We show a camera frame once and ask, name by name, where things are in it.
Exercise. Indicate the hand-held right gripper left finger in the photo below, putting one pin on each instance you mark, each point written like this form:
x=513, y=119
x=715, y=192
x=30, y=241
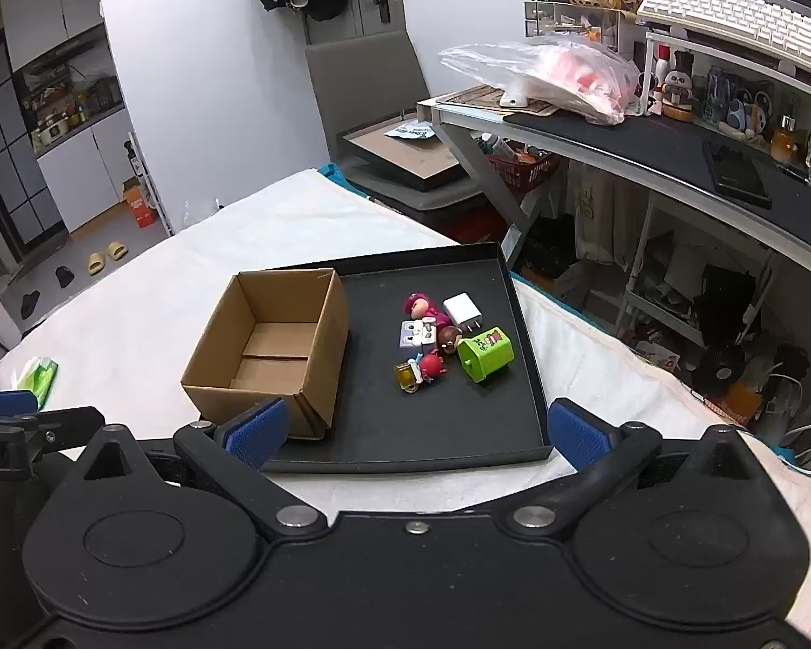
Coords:
x=257, y=432

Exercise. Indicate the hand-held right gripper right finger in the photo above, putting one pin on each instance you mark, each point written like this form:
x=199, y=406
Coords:
x=578, y=436

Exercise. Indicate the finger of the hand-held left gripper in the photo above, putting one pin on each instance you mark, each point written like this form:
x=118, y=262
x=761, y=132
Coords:
x=47, y=429

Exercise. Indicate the cardboard box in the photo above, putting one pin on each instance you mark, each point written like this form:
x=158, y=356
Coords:
x=324, y=351

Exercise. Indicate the green toy bin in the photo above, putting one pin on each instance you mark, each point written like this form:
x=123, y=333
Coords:
x=486, y=355

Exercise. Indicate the black shallow tray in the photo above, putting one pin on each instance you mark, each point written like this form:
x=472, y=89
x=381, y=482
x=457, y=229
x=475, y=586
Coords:
x=378, y=419

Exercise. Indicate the small yellow bottle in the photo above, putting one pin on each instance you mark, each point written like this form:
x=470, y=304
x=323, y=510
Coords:
x=405, y=376

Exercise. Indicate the pink-hat toy figure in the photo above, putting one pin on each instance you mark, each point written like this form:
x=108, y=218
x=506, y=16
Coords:
x=450, y=338

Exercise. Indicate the red toy figure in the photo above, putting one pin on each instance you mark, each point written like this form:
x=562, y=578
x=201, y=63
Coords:
x=432, y=365

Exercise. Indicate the white charger plug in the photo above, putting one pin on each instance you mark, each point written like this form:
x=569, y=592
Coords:
x=461, y=309

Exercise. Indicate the purple toy armchair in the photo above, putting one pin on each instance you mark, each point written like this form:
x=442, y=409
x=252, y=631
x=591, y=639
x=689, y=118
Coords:
x=411, y=336

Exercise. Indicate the pink suit toy figure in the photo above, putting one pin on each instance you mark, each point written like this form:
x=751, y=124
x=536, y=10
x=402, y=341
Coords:
x=424, y=311

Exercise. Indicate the green tissue packet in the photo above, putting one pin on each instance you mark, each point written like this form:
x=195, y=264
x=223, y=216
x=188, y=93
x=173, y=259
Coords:
x=37, y=378

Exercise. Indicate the black slipper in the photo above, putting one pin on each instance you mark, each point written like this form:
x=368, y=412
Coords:
x=64, y=275
x=30, y=303

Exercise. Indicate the black desk fan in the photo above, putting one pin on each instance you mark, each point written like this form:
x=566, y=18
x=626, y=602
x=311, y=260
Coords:
x=720, y=368

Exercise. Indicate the yellow slipper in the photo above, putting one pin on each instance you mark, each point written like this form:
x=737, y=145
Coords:
x=94, y=262
x=116, y=249

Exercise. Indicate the beige tote bag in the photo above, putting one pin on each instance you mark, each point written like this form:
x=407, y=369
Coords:
x=601, y=216

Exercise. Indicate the orange carton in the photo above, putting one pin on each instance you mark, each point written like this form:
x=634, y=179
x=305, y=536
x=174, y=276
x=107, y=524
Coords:
x=138, y=206

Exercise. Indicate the white base cabinet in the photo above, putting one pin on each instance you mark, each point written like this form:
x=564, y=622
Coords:
x=88, y=162

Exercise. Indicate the teal cloth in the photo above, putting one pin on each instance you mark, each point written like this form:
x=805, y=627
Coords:
x=331, y=172

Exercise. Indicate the white shelf rack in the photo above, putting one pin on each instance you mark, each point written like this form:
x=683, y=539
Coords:
x=147, y=176

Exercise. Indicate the red plastic basket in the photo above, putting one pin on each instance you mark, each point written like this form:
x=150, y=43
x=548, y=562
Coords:
x=520, y=167

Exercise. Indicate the black framed sliding door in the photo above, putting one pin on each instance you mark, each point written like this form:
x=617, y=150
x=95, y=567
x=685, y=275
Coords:
x=7, y=149

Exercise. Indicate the grey metal desk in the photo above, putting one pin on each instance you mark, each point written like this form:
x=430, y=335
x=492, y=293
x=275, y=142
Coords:
x=649, y=149

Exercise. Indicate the white blue mailer packet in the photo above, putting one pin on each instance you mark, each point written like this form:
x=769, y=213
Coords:
x=412, y=130

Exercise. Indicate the brown placemat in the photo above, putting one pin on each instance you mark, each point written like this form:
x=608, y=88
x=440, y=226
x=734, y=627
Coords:
x=473, y=99

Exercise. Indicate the blue mushroom figurine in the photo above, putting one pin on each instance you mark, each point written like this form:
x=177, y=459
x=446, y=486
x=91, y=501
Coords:
x=736, y=115

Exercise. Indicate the amber perfume bottle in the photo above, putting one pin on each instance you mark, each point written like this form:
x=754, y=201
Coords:
x=784, y=138

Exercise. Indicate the panda figurine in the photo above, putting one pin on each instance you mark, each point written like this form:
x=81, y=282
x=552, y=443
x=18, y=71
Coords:
x=679, y=84

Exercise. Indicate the grey chair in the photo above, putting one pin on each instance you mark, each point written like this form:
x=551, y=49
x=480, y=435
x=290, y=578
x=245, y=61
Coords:
x=365, y=81

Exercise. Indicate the clear plastic bag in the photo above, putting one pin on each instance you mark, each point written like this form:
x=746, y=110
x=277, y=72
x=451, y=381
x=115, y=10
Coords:
x=547, y=67

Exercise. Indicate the red white bottle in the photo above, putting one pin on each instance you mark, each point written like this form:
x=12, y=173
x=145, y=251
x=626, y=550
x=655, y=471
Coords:
x=661, y=67

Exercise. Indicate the white desk riser shelf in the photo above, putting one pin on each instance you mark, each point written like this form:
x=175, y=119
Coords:
x=723, y=48

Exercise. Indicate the clear drawer organizer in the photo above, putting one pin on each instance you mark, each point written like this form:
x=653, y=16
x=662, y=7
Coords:
x=568, y=20

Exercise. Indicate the white keyboard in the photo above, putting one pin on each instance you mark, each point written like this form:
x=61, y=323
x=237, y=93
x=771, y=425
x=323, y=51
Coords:
x=730, y=13

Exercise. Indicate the white wall cabinet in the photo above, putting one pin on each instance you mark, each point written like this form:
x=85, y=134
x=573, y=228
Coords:
x=47, y=7

